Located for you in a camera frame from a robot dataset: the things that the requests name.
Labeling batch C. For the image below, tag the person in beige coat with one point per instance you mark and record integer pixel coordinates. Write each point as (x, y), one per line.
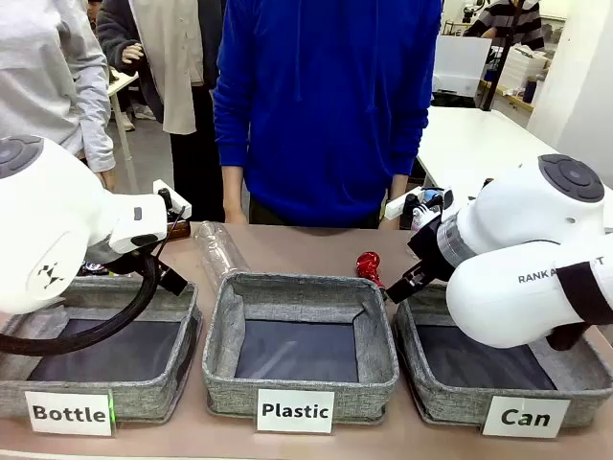
(182, 72)

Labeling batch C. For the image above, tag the person in blue hoodie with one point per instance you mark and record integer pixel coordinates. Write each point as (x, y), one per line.
(325, 120)

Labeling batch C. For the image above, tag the large white table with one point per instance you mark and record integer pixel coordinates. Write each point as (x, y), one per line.
(469, 144)

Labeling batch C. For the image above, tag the black stand pole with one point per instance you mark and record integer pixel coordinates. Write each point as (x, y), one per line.
(495, 72)

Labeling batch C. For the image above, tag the grey fabric basket labelled Can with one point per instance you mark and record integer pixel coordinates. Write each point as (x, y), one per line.
(431, 402)

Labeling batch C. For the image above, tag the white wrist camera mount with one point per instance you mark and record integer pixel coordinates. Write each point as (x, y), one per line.
(395, 205)
(181, 203)

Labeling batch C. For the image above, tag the white Can label card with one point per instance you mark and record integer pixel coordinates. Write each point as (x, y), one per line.
(526, 418)

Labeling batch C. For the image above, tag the white board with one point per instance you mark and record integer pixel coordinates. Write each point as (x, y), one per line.
(460, 62)

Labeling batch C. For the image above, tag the brown glass bottle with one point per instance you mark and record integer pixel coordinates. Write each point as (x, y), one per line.
(181, 232)

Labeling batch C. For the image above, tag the person in grey hoodie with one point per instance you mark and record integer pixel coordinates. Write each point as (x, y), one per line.
(38, 72)

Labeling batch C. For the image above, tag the person's right forearm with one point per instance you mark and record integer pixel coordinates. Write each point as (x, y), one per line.
(234, 187)

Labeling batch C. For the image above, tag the stack of white boxes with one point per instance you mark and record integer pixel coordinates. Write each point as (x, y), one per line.
(522, 67)

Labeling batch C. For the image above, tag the hand of grey hoodie person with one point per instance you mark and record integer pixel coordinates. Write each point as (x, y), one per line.
(109, 179)

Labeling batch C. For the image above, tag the grey fabric basket labelled Plastic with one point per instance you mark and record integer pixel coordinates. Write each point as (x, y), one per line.
(373, 345)

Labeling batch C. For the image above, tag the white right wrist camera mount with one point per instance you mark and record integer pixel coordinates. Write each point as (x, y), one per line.
(395, 205)

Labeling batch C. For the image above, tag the crushed red can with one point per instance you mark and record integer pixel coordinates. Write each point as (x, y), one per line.
(369, 263)

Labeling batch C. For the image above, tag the dark blue flask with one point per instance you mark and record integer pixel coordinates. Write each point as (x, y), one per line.
(530, 91)

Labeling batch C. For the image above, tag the person's right hand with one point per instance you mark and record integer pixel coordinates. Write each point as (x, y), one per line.
(235, 215)

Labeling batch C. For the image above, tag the hand of beige coat person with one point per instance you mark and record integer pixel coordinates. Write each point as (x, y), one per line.
(131, 53)

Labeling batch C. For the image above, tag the white sneaker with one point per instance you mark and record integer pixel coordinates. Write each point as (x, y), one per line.
(126, 122)
(145, 113)

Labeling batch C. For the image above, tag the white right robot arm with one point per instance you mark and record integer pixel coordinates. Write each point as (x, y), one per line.
(517, 220)

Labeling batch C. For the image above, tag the person in striped sweater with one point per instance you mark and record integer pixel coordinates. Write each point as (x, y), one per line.
(517, 24)

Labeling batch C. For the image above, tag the person's left forearm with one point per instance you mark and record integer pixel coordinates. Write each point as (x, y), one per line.
(396, 187)

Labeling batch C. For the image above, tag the person's left hand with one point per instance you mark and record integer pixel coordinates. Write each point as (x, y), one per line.
(390, 223)

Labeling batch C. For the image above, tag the white Plastic label card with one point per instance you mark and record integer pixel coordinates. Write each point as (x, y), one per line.
(295, 411)

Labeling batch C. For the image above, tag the grey fabric basket labelled Bottle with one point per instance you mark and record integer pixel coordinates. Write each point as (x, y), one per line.
(143, 397)

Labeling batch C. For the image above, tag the white Bottle label card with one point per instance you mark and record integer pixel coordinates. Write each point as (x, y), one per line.
(69, 413)

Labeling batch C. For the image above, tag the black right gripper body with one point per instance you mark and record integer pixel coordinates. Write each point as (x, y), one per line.
(431, 249)

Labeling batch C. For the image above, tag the small white table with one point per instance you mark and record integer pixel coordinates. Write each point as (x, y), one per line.
(122, 81)

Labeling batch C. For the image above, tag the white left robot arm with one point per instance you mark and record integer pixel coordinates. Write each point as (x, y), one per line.
(48, 215)

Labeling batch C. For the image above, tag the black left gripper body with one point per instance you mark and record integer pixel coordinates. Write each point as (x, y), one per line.
(134, 263)

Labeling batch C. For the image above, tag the dark crushed can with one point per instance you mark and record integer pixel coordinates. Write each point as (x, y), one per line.
(93, 268)

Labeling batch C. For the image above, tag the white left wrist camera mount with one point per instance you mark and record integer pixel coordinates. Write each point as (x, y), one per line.
(181, 203)

